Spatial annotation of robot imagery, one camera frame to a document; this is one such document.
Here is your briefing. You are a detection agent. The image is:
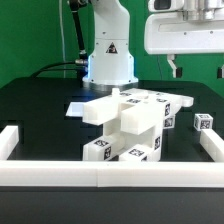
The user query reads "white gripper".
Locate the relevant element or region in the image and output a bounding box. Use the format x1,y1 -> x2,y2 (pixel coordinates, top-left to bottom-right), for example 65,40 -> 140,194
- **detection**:
144,11 -> 224,79

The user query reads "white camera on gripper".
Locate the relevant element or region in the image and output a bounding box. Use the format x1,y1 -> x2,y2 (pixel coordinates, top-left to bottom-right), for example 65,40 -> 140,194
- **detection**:
148,0 -> 184,13

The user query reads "white chair seat part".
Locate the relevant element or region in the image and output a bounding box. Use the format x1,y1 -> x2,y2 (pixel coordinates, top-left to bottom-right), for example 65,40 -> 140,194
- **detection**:
103,100 -> 171,162

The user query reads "white chair back part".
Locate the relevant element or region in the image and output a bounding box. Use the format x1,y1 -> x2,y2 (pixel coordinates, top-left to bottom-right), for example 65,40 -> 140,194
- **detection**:
82,88 -> 194,135

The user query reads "white marker sheet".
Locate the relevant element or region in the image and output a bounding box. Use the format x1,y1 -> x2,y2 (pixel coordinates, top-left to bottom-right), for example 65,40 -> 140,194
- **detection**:
66,102 -> 89,117

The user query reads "thin white cable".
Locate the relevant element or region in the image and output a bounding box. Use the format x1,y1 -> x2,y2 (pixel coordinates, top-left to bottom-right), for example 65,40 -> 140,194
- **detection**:
58,0 -> 67,78

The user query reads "white tagged cube nut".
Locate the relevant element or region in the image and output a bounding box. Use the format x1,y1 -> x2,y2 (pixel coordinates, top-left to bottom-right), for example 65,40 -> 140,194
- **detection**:
194,114 -> 213,131

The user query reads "white U-shaped fence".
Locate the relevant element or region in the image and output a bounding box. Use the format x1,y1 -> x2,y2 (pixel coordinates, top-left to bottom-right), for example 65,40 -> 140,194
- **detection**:
0,126 -> 224,188

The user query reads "black cable hose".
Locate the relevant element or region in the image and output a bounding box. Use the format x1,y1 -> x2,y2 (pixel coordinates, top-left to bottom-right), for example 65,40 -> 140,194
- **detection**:
31,0 -> 90,78

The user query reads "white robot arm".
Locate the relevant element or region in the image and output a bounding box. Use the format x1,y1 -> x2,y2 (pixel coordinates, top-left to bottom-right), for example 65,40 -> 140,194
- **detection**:
83,0 -> 224,91

